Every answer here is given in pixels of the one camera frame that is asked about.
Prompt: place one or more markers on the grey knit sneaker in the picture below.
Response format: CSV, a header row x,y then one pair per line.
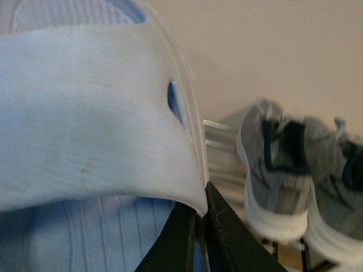
x,y
278,178
335,207

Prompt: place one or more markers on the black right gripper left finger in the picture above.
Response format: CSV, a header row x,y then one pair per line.
x,y
176,248

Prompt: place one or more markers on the black metal shoe rack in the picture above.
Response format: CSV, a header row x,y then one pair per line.
x,y
228,174

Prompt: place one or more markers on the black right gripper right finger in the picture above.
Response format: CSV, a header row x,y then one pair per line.
x,y
230,245

